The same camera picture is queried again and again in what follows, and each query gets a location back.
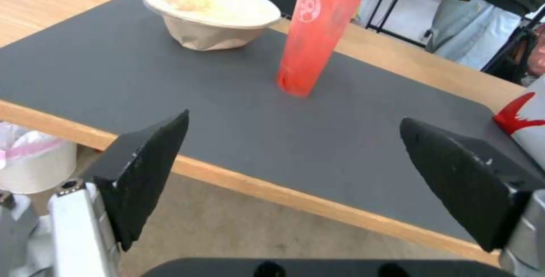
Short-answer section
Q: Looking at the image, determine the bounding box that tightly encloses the dark grey table mat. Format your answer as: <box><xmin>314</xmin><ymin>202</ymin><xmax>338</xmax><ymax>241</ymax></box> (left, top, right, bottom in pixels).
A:
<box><xmin>0</xmin><ymin>0</ymin><xmax>527</xmax><ymax>237</ymax></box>

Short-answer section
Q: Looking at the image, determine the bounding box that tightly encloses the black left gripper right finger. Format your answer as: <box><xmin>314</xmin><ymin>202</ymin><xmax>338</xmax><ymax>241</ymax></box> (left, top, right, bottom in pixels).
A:
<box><xmin>399</xmin><ymin>117</ymin><xmax>545</xmax><ymax>277</ymax></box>

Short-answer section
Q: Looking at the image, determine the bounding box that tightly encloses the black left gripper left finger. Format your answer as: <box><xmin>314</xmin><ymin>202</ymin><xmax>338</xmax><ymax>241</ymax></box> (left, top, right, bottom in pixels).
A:
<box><xmin>47</xmin><ymin>109</ymin><xmax>190</xmax><ymax>277</ymax></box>

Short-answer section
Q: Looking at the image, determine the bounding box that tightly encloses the person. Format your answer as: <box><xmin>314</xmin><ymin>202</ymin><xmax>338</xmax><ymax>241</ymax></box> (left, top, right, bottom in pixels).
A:
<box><xmin>425</xmin><ymin>0</ymin><xmax>545</xmax><ymax>71</ymax></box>

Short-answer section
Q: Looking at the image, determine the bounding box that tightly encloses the white and red takeout bag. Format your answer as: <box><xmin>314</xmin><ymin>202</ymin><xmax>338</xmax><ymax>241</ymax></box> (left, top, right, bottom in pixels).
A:
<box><xmin>493</xmin><ymin>75</ymin><xmax>545</xmax><ymax>160</ymax></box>

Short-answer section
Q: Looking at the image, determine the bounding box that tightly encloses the black metal frame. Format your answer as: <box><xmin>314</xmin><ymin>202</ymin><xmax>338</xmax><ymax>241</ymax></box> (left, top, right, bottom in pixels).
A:
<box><xmin>365</xmin><ymin>0</ymin><xmax>452</xmax><ymax>48</ymax></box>

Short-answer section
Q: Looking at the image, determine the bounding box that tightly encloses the red plastic cup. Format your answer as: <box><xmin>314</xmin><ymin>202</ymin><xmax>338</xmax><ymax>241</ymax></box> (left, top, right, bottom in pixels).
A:
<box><xmin>275</xmin><ymin>0</ymin><xmax>371</xmax><ymax>97</ymax></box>

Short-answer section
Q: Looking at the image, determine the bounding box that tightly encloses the crumpled paper bowl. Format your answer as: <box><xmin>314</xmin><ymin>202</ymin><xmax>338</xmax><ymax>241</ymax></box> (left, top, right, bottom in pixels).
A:
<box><xmin>143</xmin><ymin>0</ymin><xmax>282</xmax><ymax>51</ymax></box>

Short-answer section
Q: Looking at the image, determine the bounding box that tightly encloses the white waste bin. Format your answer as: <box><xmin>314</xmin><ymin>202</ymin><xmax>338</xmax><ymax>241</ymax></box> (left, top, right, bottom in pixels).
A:
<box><xmin>0</xmin><ymin>122</ymin><xmax>78</xmax><ymax>194</ymax></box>

